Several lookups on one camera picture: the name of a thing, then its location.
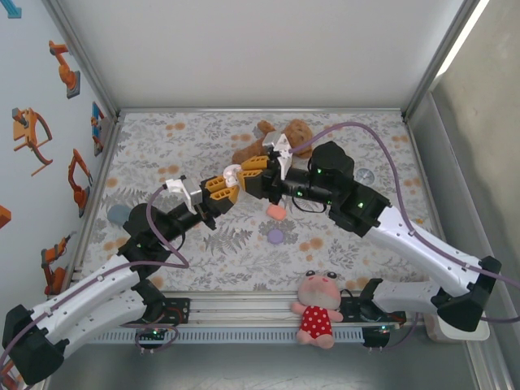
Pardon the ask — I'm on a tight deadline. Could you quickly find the white earbud charging case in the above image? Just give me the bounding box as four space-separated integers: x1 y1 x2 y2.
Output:
223 163 241 187

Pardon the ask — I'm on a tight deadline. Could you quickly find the blue-grey glasses case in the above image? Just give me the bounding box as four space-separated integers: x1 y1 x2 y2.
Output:
107 204 131 224

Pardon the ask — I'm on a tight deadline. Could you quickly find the brown teddy bear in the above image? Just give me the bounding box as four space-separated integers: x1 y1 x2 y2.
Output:
231 119 314 171

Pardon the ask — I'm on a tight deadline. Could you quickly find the floral table mat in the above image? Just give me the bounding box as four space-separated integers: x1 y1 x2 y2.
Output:
79 111 442 293

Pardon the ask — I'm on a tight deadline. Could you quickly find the black circuit board with leds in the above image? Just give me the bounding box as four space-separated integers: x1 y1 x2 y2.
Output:
362 323 401 349
140 324 174 341

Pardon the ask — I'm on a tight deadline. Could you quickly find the blue orange machine sticker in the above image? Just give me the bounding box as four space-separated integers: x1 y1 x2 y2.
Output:
89 101 107 158

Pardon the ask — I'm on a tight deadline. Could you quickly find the pink plush toy dotted dress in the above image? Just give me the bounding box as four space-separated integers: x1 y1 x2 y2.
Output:
291 270 345 349

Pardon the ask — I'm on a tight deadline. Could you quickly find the orange gripper claw sticker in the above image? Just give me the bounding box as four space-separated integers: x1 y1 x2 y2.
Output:
11 107 54 177

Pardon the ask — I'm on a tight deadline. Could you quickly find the white tissue box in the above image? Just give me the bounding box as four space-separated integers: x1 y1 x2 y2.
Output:
424 312 491 341

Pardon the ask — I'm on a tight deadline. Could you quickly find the aluminium frame back bar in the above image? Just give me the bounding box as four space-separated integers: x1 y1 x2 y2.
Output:
117 106 407 115

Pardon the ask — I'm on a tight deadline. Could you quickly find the aluminium frame side rail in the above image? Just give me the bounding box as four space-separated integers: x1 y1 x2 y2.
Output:
404 113 519 390
64 113 123 293

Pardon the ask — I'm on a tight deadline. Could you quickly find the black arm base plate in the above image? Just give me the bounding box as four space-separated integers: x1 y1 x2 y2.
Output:
160 297 192 326
340 295 407 326

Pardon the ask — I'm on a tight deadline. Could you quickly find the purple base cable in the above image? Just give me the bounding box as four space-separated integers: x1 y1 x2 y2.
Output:
133 318 182 355
363 316 422 353

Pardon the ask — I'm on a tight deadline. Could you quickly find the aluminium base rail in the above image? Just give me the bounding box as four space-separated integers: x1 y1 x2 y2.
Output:
113 290 411 328

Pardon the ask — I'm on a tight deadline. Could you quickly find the white slotted cable duct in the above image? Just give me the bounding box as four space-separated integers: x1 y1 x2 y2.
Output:
87 327 365 345

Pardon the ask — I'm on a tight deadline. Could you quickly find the aluminium frame post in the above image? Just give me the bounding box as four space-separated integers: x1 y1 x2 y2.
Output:
401 0 491 121
40 0 123 119

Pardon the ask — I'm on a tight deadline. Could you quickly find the blue wall sticker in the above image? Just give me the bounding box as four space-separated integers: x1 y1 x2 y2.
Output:
0 0 24 20

